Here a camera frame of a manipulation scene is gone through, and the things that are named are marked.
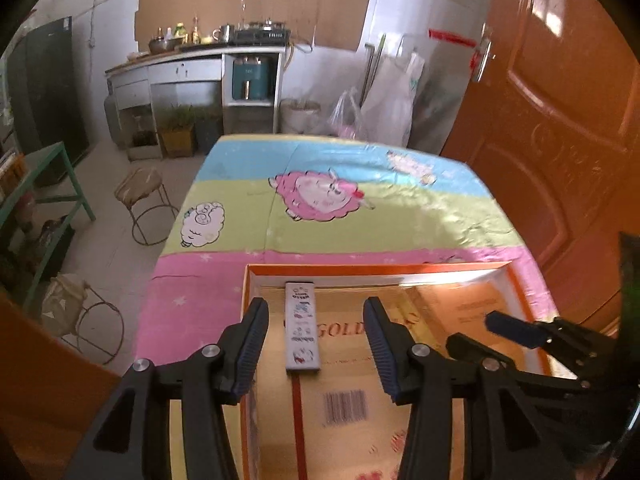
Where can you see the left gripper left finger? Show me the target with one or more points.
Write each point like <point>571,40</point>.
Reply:
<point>241,344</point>

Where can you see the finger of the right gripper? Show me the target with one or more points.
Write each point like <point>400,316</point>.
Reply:
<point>462,348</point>
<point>559,338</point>

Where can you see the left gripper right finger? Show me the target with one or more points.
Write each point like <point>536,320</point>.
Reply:
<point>390,344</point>

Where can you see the white cartoon rectangular box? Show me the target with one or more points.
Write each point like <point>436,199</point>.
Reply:
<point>301,329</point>

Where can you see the shallow orange-rimmed cardboard tray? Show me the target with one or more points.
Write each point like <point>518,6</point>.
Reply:
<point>338,423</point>

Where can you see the colourful cartoon tablecloth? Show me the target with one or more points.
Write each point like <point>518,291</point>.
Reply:
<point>314,202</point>

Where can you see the round metal stool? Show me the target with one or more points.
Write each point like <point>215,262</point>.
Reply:
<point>140,184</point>

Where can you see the brown wooden door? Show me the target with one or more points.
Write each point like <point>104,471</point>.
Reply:
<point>552,128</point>

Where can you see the white plastic sack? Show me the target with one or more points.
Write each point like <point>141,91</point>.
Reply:
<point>388,107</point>

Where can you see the potted green plant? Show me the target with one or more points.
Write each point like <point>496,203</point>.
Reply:
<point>187,130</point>

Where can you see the green metal shelf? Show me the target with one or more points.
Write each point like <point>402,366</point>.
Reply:
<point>36,223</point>

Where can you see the teal air fryer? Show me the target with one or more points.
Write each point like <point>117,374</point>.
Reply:
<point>250,78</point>

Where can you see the white kitchen counter cabinet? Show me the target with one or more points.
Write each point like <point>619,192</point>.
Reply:
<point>142,94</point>

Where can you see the dark cabinet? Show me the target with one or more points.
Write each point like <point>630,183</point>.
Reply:
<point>42,91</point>

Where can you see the black gas stove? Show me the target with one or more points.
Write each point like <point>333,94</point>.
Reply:
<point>261,34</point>

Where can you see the cardboard wall panel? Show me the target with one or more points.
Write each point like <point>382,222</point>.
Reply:
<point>336,24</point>

